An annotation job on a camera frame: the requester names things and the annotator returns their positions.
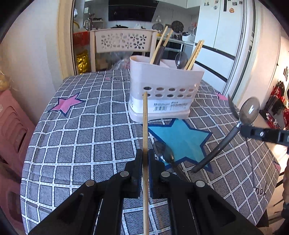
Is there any dark translucent plastic spoon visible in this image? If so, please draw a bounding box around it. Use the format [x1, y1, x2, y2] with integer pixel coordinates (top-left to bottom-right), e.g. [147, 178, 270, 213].
[192, 96, 260, 173]

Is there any plain bamboo chopstick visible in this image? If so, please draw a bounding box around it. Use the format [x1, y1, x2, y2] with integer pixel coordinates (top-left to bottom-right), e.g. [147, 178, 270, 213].
[143, 91, 149, 235]

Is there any bamboo chopstick blue dotted end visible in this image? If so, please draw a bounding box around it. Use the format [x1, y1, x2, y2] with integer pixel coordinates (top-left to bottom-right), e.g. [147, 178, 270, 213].
[184, 40, 204, 71]

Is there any grey checked tablecloth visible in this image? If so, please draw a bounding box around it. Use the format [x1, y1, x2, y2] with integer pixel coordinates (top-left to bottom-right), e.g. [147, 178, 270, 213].
[20, 70, 281, 233]

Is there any pink plastic stool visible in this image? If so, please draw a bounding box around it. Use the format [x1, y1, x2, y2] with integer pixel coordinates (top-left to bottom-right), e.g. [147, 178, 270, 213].
[1, 90, 35, 231]

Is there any pink plastic utensil holder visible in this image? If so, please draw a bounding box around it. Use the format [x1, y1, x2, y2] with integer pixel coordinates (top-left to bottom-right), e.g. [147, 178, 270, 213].
[128, 55, 204, 122]

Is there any dark spoon in holder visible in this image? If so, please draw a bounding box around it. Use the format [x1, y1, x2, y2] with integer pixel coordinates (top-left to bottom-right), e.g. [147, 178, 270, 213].
[175, 51, 188, 69]

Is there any white refrigerator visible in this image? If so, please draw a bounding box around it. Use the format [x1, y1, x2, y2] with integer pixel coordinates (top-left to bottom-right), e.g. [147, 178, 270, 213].
[195, 1, 244, 93]

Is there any gold foil package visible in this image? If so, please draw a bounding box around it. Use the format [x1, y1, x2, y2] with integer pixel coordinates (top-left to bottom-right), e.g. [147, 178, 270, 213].
[76, 50, 91, 74]

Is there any beige perforated plastic chair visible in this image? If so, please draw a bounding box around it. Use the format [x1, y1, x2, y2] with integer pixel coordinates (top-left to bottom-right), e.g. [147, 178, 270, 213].
[89, 28, 157, 72]

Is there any dark handled utensil in holder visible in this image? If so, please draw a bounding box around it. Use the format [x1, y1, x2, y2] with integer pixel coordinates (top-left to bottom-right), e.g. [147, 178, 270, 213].
[150, 26, 173, 65]

